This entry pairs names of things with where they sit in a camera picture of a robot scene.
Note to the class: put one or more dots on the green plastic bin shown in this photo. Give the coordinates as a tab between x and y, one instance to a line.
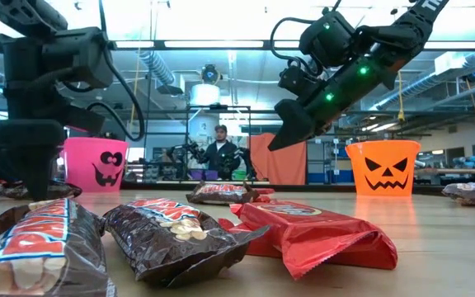
239	175

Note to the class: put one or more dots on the black dome camera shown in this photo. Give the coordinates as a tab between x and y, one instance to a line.
211	75

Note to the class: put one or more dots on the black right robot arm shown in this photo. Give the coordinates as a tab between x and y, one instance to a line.
406	29

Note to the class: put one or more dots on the orange halloween bucket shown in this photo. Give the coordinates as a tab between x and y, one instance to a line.
357	173

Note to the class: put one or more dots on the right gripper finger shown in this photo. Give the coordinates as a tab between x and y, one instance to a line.
293	123

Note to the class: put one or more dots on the blue storage bin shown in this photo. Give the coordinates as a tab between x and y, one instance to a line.
340	176

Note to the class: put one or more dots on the black lab robot arm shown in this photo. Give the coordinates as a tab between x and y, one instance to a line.
184	152
245	161

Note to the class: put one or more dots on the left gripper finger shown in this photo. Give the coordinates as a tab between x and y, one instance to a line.
35	165

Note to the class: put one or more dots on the wooden lab table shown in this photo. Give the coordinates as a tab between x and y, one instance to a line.
460	171

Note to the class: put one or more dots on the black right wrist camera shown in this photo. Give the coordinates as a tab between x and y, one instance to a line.
297	82

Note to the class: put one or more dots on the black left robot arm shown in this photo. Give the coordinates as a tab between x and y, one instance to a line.
27	14

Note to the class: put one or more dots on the white ventilation duct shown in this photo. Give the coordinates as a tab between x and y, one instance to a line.
456	62

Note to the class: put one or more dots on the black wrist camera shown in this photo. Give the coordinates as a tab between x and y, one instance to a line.
87	119
297	82

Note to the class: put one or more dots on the person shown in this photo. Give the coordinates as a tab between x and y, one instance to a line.
221	158

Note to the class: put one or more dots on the silver ventilation duct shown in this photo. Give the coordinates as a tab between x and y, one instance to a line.
419	84
159	68

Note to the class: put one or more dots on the pink halloween bucket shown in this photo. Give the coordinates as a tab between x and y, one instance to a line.
81	165

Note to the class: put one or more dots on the orange cloth panel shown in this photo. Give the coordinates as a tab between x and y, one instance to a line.
278	161

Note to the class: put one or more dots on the purple plastic bin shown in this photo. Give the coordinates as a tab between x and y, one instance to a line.
197	175
211	175

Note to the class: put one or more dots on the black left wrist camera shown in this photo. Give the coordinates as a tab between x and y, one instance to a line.
87	119

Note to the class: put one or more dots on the brown candy bar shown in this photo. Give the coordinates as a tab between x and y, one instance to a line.
159	247
221	194
472	194
66	190
35	247

